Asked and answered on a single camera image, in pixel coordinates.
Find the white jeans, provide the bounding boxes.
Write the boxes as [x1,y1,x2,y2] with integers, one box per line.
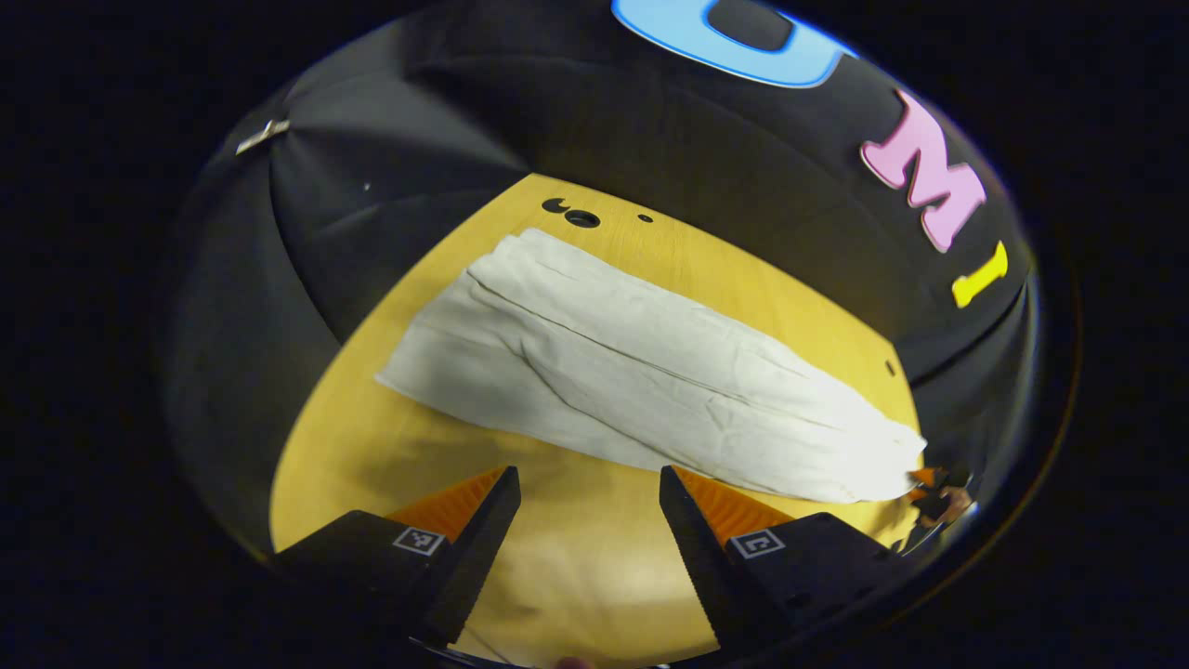
[376,228,928,505]

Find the black backdrop cloth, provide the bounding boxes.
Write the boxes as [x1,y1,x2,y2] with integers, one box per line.
[158,0,1041,558]

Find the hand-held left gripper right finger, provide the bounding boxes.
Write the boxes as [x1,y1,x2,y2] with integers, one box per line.
[660,466,907,656]

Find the small white backdrop clip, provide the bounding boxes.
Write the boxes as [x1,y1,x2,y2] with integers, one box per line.
[235,118,291,155]

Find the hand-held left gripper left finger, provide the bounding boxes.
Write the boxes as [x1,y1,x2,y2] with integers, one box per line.
[274,465,523,649]

